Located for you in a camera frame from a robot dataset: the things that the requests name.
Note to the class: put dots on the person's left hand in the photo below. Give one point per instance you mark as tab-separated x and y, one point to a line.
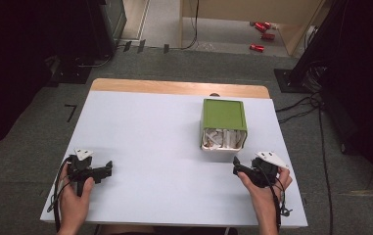
73	205

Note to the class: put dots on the black floor base plate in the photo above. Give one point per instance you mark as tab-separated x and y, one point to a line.
71	74

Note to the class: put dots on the red can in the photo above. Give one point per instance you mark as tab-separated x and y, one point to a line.
259	27
268	36
256	48
267	24

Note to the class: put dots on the black tape strip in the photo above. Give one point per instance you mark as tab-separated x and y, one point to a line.
141	46
166	48
127	46

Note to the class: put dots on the white table cover sheet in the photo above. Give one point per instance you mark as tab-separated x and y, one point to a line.
148	137

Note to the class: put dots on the person's right hand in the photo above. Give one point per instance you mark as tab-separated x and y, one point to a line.
264	199

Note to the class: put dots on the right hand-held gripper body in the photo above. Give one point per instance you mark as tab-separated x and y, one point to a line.
265	172

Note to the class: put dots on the white paper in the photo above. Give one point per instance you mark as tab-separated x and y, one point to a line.
221	138

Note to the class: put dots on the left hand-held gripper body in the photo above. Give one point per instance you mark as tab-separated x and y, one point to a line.
80	169

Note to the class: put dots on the light wooden furniture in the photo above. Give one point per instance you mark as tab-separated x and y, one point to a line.
239	8

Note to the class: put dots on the dark cabinet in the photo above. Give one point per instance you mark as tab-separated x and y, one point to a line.
109	26

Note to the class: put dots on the black stand with base plate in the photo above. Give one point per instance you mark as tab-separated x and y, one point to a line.
290	80

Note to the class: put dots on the green box with white rim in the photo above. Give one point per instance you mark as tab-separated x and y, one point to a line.
223	115

